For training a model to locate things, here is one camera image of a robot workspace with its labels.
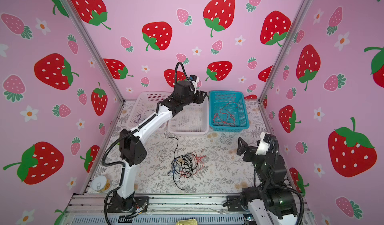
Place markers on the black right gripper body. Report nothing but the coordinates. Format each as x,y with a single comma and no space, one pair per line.
252,157

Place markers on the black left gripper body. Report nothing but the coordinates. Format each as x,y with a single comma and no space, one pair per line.
196,98

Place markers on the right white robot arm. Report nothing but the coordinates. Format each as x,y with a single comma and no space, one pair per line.
272,201

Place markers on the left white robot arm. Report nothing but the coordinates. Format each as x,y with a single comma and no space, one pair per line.
129,149

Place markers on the middle white plastic basket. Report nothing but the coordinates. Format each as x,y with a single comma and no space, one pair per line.
193,120

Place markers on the white plastic basket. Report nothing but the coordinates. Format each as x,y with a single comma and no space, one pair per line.
193,120
145,106

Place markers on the teal plastic basket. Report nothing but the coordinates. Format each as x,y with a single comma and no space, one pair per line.
228,111

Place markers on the left white plastic basket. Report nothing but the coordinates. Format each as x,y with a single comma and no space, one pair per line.
145,106

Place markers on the gold foil object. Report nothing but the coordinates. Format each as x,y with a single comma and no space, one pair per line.
187,222

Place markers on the yellow tape roll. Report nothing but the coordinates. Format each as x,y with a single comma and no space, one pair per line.
101,184

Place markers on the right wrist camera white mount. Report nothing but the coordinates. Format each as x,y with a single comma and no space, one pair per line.
264,144

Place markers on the aluminium front rail base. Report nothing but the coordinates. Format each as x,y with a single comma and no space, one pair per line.
168,209

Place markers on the aluminium corner post right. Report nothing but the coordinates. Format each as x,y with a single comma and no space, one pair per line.
296,24

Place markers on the aluminium corner post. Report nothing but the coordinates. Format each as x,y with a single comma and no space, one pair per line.
296,24
79,25

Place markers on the aluminium corner post left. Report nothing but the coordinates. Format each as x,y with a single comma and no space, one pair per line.
79,25

